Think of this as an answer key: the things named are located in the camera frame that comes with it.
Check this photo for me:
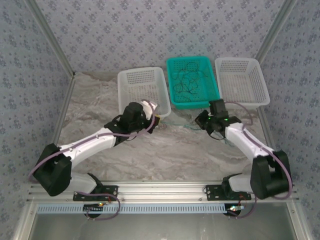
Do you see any thin dark cable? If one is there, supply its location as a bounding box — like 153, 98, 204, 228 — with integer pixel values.
173, 61, 210, 103

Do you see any teal perforated plastic basket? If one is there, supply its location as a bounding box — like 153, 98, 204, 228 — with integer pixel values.
166, 56, 221, 110

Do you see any white basket with large holes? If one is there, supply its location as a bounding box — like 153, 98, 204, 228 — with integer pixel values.
214, 57, 271, 110

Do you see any white basket with small holes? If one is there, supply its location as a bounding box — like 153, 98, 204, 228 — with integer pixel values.
116, 66, 173, 121

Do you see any aluminium mounting beam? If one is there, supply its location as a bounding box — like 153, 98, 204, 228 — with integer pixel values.
26, 181, 300, 203

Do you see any small circuit board with LED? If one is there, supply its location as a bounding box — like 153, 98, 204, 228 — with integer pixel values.
225, 204, 245, 216
83, 202, 105, 214

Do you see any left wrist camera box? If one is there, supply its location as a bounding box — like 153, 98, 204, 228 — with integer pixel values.
139, 99, 160, 120

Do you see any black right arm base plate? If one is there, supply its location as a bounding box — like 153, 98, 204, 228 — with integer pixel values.
205, 184, 252, 202

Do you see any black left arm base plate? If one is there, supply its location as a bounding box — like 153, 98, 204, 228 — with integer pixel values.
72, 185, 119, 202

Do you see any white slotted cable duct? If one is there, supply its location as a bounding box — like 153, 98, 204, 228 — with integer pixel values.
36, 203, 226, 215

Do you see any aluminium frame post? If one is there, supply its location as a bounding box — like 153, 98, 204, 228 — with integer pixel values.
24, 0, 76, 77
254, 0, 300, 63

